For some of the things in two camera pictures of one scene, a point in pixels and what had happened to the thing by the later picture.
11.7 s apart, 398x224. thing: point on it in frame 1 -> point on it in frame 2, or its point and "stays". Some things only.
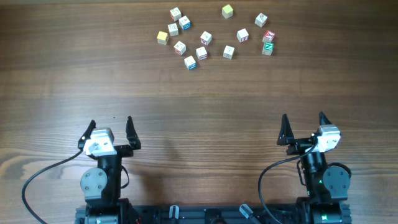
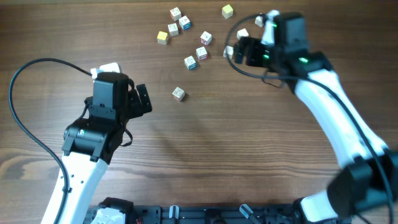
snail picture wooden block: (173, 29) stays
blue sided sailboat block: (185, 22) stays
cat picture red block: (180, 48) -> (178, 94)
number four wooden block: (228, 52) stays
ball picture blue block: (190, 63) stays
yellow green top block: (227, 11) stays
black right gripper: (286, 137) -> (254, 45)
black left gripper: (125, 150) -> (135, 107)
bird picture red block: (201, 53) stays
